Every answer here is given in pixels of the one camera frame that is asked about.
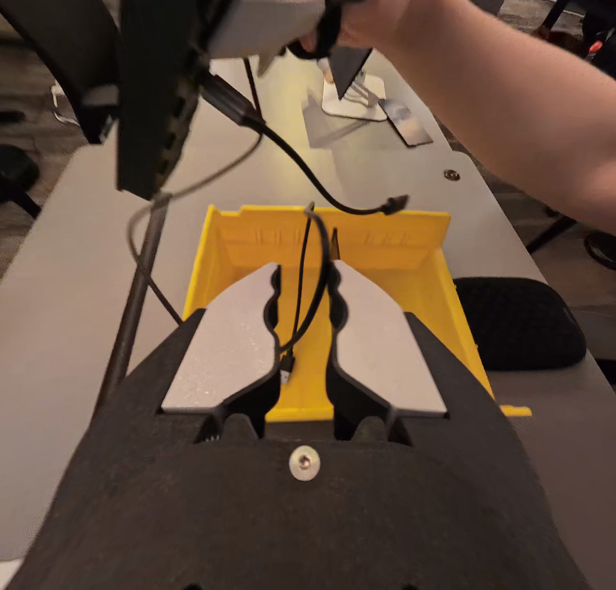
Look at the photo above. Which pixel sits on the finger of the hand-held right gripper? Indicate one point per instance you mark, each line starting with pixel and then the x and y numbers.
pixel 269 17

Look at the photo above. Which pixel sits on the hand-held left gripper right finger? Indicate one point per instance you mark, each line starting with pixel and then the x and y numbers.
pixel 385 359

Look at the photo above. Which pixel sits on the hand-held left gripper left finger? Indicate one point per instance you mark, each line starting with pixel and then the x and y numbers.
pixel 226 359

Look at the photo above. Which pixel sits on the yellow storage bin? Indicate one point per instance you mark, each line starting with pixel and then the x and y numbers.
pixel 433 310

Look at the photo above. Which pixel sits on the black USB hub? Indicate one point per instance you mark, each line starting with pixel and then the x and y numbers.
pixel 154 70

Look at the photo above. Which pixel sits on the person's right forearm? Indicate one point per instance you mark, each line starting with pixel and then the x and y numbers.
pixel 505 94

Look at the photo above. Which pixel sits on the person's right hand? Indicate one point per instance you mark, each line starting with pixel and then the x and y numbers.
pixel 385 17

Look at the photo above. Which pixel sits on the dark glossy flat card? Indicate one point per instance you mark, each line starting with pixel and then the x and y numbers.
pixel 406 123

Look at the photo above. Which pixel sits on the black bin divider plate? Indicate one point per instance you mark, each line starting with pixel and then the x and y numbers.
pixel 334 243

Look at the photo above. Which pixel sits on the black mesh pad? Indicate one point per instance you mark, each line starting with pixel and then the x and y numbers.
pixel 519 325

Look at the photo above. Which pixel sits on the round metal desk grommet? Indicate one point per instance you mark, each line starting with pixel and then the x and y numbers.
pixel 451 174

